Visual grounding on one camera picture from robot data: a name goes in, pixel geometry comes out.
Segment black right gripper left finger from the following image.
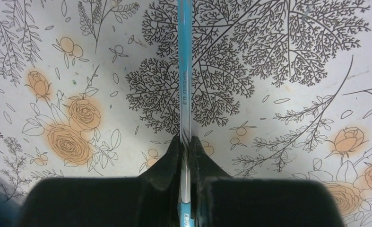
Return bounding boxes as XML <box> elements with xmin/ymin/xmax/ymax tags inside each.
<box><xmin>16</xmin><ymin>137</ymin><xmax>180</xmax><ymax>227</ymax></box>

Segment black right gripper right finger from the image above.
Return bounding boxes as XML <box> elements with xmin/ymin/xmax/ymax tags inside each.
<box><xmin>190</xmin><ymin>136</ymin><xmax>344</xmax><ymax>227</ymax></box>

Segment blue badminton racket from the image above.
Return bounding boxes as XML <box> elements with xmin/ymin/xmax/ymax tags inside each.
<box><xmin>177</xmin><ymin>0</ymin><xmax>195</xmax><ymax>227</ymax></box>

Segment floral patterned mat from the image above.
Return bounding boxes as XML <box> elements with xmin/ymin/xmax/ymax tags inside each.
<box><xmin>0</xmin><ymin>0</ymin><xmax>372</xmax><ymax>227</ymax></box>

